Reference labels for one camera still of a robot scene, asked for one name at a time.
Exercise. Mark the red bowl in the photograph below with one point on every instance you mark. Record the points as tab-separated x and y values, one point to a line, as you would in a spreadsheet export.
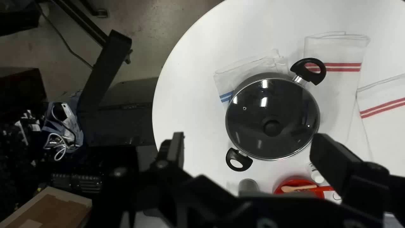
322	191

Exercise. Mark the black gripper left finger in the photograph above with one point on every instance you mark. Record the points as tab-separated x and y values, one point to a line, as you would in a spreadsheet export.
172	150

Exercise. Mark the small metal cup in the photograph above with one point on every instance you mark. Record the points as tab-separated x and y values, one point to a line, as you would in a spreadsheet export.
248	187

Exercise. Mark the black stand frame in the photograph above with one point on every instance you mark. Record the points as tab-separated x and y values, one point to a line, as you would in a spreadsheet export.
116	51

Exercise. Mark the cardboard box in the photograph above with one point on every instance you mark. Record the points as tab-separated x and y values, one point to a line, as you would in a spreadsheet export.
51	208

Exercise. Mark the white towel red stripes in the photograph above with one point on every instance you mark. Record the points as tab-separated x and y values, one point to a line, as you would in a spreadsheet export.
343	56

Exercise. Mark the wooden spoon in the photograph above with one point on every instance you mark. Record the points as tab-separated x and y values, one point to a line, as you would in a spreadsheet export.
295	189

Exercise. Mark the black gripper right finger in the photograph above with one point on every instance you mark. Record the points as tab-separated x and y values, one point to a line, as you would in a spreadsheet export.
348	174

